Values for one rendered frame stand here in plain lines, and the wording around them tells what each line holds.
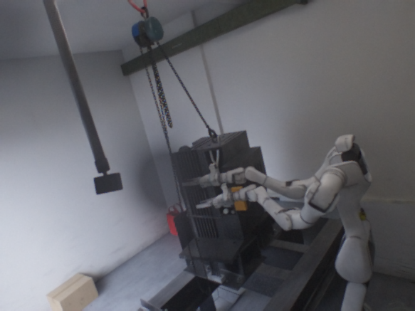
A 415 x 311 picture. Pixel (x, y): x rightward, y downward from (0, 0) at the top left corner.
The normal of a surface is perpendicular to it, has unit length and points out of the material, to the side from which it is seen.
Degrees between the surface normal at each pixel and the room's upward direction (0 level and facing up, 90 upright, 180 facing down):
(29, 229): 90
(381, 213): 90
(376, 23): 90
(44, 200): 90
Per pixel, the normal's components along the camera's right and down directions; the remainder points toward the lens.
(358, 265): -0.47, 0.30
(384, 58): -0.66, 0.31
